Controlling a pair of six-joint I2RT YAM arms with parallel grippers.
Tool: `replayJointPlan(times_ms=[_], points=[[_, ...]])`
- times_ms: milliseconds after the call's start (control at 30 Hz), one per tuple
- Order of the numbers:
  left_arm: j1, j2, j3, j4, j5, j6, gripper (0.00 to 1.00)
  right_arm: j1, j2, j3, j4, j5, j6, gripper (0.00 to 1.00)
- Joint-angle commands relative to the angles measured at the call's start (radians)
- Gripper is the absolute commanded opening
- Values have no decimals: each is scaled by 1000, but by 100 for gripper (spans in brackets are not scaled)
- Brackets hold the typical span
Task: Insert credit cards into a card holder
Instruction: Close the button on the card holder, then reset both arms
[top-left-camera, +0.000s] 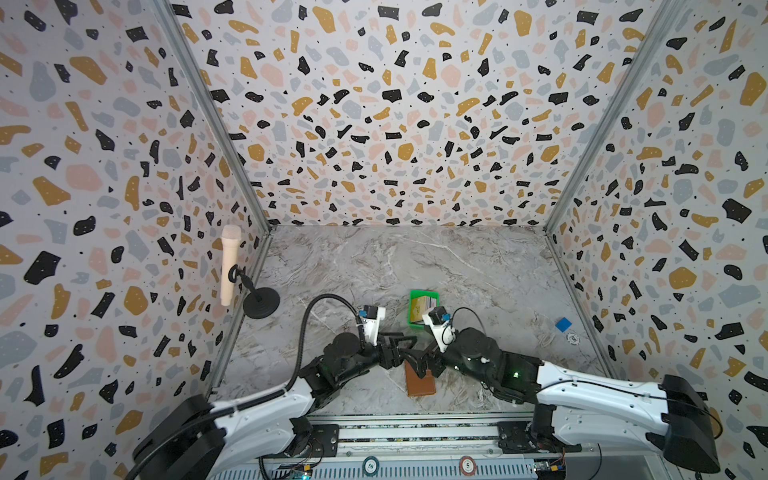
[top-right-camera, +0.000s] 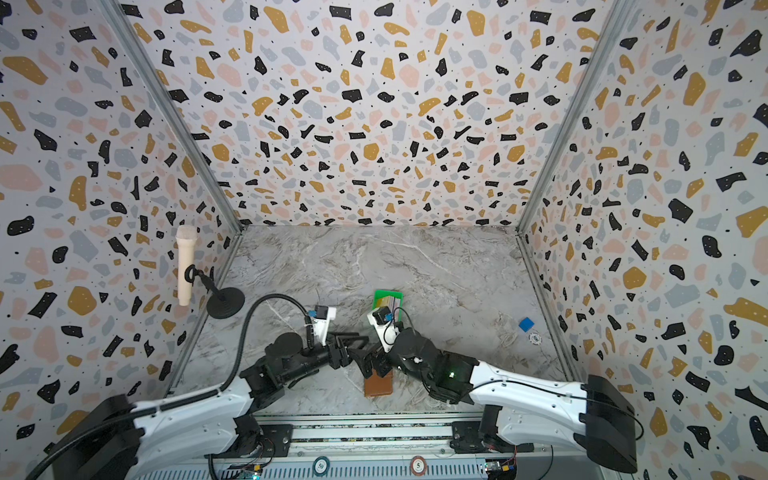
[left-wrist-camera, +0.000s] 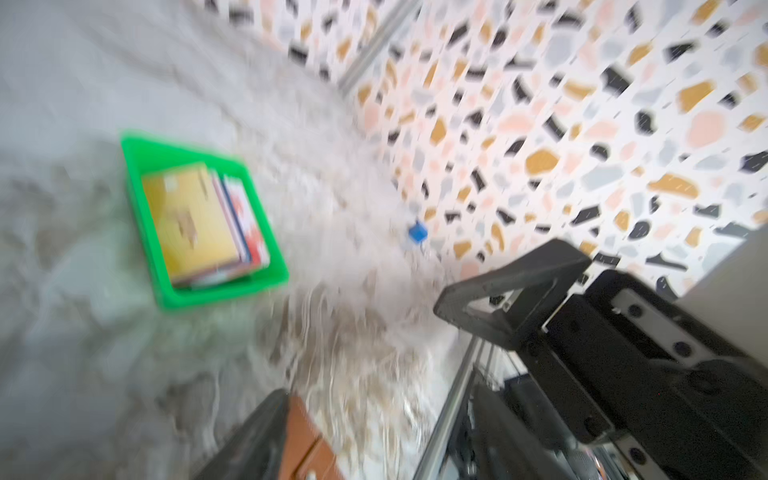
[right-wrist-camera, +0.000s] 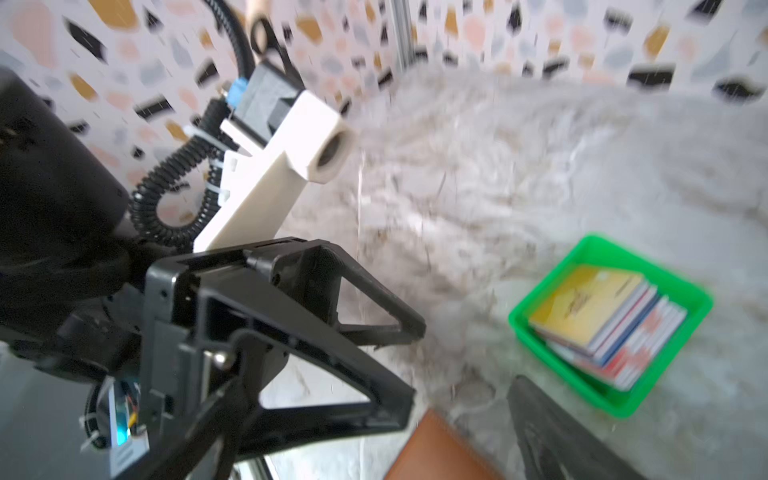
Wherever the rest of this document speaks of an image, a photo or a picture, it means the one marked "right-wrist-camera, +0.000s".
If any green plastic card tray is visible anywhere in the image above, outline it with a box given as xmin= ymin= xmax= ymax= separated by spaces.
xmin=509 ymin=234 xmax=713 ymax=419

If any black microphone stand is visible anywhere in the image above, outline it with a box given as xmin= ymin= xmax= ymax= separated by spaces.
xmin=249 ymin=15 xmax=306 ymax=90

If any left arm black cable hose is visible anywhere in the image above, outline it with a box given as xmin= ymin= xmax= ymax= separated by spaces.
xmin=128 ymin=0 xmax=259 ymax=250

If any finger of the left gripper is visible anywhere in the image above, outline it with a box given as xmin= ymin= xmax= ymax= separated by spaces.
xmin=212 ymin=286 xmax=415 ymax=458
xmin=245 ymin=238 xmax=426 ymax=347

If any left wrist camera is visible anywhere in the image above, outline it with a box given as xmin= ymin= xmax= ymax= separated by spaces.
xmin=193 ymin=61 xmax=357 ymax=253

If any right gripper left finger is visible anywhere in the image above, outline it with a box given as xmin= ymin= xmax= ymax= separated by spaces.
xmin=118 ymin=377 xmax=258 ymax=479

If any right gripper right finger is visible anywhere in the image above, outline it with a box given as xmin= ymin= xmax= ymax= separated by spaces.
xmin=507 ymin=375 xmax=645 ymax=480

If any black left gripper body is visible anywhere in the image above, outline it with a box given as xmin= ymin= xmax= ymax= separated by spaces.
xmin=1 ymin=69 xmax=291 ymax=441

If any beige microphone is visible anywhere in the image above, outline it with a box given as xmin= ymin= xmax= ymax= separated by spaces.
xmin=245 ymin=0 xmax=272 ymax=29

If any brown leather card holder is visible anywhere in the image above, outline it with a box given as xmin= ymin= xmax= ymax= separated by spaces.
xmin=385 ymin=409 xmax=503 ymax=480

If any stack of cards in tray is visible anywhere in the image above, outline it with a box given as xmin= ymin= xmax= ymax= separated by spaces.
xmin=528 ymin=264 xmax=688 ymax=392

